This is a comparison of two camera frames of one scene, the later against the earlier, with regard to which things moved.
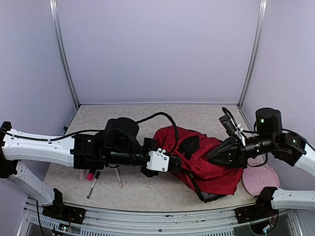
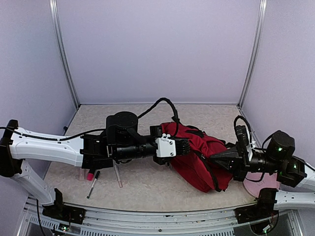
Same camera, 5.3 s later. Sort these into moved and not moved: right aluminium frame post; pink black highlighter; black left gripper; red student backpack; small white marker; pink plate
Moved: red student backpack; black left gripper
Not moved: right aluminium frame post; pink plate; pink black highlighter; small white marker
